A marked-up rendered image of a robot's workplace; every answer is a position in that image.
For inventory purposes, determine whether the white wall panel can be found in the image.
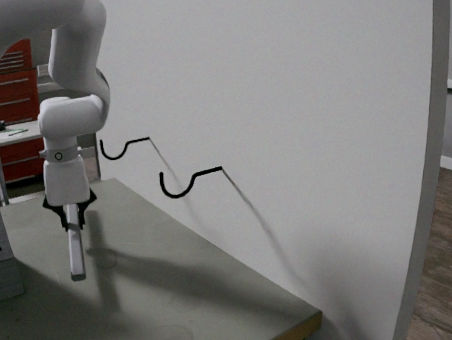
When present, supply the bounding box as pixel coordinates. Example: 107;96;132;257
96;0;450;340

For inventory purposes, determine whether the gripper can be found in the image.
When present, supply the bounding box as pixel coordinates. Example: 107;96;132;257
43;155;97;232

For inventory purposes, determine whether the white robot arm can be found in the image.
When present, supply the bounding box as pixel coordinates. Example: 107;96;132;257
0;0;110;163

